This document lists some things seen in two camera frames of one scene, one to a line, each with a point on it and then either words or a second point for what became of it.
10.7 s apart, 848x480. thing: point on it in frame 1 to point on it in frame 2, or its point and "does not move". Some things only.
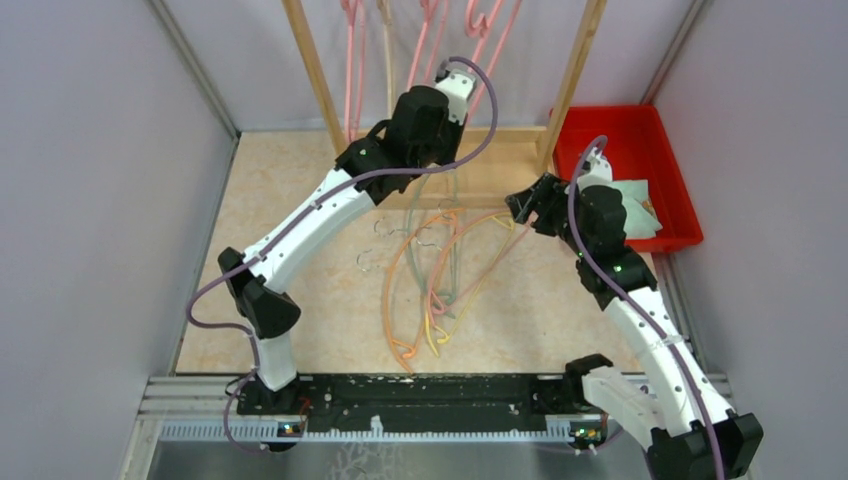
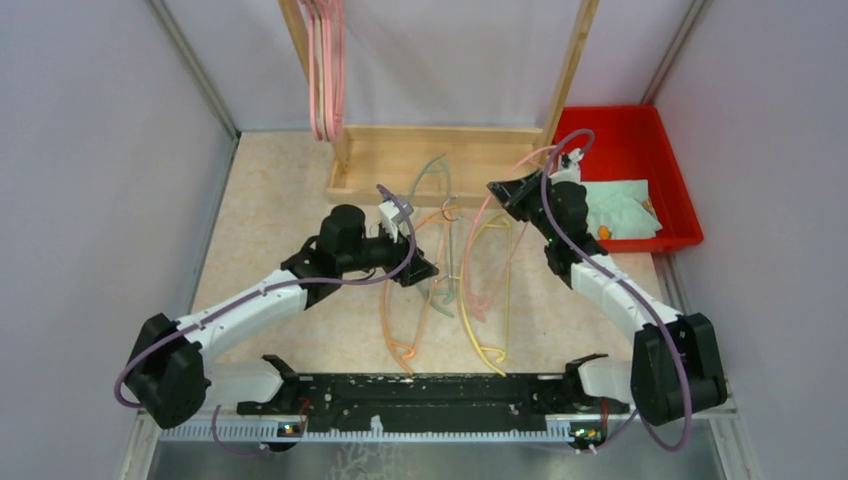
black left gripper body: [443, 148] to [376, 252]
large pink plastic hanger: [355, 14] to [314, 11]
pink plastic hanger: [428, 8] to [330, 67]
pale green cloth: [641, 221] does not move
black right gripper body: [585, 240] to [538, 221]
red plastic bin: [639, 148] does not move
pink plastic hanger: [484, 29] to [338, 56]
